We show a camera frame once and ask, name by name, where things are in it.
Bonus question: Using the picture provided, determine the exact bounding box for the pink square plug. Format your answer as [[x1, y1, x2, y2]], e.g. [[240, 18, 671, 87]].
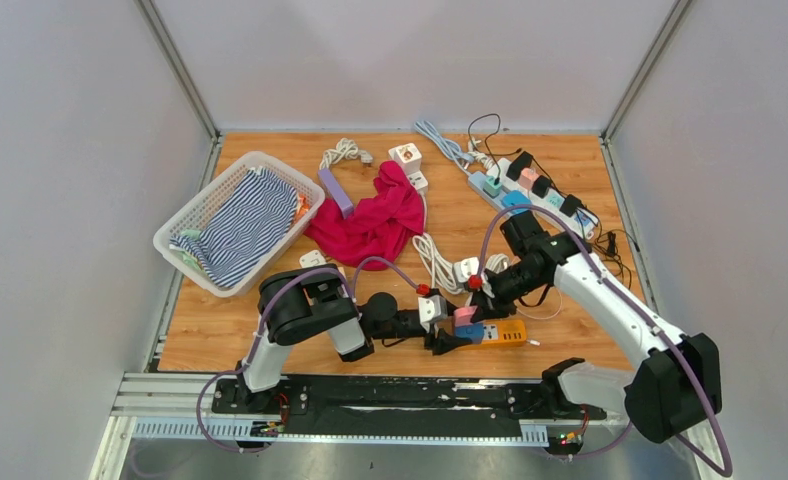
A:
[[453, 305, 478, 328]]

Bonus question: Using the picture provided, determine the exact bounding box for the orange power strip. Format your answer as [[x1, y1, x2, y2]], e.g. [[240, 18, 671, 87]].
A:
[[479, 319, 528, 348]]

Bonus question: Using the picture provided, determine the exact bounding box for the blue cube adapter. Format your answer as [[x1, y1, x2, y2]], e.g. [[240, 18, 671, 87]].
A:
[[454, 322, 486, 345]]

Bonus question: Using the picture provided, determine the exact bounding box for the white USB charger plug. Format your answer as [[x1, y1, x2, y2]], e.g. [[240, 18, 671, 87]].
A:
[[299, 249, 327, 268]]

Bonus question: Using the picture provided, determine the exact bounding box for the purple USB power strip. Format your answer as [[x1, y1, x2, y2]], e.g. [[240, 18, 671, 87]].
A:
[[317, 168, 355, 218]]

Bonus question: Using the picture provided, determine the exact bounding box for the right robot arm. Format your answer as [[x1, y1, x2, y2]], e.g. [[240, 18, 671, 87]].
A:
[[466, 205, 734, 478]]

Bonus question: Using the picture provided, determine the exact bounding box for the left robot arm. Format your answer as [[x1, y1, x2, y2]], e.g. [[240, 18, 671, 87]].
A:
[[236, 264, 482, 413]]

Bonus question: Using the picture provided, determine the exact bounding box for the cyan square plug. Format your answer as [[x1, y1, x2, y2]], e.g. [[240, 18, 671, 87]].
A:
[[501, 190, 532, 216]]

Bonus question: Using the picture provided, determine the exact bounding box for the white cube socket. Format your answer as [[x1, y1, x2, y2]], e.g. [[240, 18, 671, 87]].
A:
[[388, 142, 423, 175]]

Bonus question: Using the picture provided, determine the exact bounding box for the white long power strip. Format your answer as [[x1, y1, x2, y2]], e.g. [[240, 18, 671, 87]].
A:
[[488, 153, 600, 240]]

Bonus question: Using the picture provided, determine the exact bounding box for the magenta cloth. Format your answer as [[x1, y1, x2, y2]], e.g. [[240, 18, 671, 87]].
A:
[[305, 161, 425, 267]]

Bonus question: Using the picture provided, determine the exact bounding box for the light blue power strip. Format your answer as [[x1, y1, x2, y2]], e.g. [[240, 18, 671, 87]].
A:
[[467, 172, 534, 211]]

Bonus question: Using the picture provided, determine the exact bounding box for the white travel adapter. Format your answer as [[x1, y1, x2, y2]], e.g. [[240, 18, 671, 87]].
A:
[[407, 171, 429, 195]]

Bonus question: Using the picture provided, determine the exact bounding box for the blue striped cloth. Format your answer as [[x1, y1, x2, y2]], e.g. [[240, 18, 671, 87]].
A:
[[169, 167, 299, 289]]

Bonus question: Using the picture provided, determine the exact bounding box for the white plastic basket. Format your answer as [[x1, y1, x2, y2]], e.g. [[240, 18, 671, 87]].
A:
[[153, 151, 325, 298]]

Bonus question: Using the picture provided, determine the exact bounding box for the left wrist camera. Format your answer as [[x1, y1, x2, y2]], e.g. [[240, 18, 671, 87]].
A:
[[417, 295, 449, 333]]

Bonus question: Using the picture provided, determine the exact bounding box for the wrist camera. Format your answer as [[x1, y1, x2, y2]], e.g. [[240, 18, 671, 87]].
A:
[[452, 257, 483, 290], [417, 295, 449, 333]]

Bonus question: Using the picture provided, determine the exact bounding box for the orange strip white cable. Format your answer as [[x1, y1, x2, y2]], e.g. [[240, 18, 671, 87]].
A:
[[411, 231, 511, 296]]

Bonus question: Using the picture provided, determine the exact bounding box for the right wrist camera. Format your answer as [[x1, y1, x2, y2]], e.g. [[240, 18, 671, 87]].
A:
[[452, 257, 483, 290]]

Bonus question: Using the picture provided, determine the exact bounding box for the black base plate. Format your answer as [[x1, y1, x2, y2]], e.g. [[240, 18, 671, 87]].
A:
[[208, 374, 606, 438]]

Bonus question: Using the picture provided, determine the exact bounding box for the light blue cable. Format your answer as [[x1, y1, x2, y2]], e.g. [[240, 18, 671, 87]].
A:
[[413, 119, 478, 175]]

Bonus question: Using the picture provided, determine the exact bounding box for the coiled white cable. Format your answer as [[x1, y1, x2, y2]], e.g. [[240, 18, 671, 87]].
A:
[[319, 137, 375, 172]]

